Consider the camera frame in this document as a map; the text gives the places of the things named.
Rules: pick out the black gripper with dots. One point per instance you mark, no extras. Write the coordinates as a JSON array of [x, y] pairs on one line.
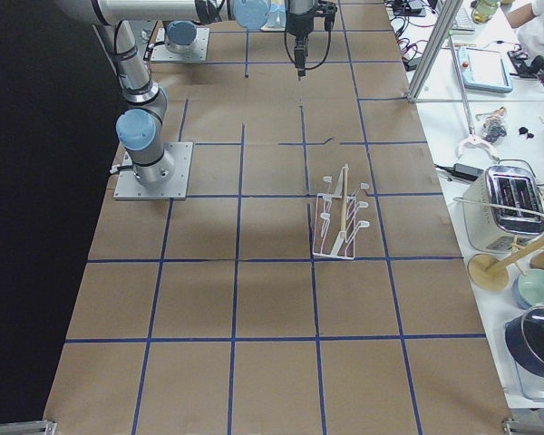
[[299, 25]]

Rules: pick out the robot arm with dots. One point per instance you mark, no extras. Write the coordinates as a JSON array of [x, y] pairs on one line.
[[180, 36], [138, 129]]

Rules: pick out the blue teach pendant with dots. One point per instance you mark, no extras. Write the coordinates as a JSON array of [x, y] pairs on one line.
[[484, 70]]

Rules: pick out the black power adapter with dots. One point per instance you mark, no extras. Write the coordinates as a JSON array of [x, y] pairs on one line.
[[461, 171]]

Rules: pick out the cream toaster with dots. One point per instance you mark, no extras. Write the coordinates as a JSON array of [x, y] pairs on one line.
[[502, 206]]

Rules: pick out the wooden mug tree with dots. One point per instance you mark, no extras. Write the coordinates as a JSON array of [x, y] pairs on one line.
[[491, 274]]

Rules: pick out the green bowl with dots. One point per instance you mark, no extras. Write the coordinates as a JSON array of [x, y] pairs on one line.
[[528, 289]]

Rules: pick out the dark blue pot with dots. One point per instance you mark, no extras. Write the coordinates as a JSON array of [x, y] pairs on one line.
[[524, 337]]

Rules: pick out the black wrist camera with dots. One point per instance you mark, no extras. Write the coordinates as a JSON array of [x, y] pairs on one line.
[[327, 10]]

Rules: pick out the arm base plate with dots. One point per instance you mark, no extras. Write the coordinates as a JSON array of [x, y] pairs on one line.
[[195, 52], [167, 178]]

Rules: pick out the aluminium frame post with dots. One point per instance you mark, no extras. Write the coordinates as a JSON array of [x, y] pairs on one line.
[[440, 32]]

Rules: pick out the white wire cup rack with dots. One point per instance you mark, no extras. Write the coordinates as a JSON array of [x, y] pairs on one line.
[[336, 224]]

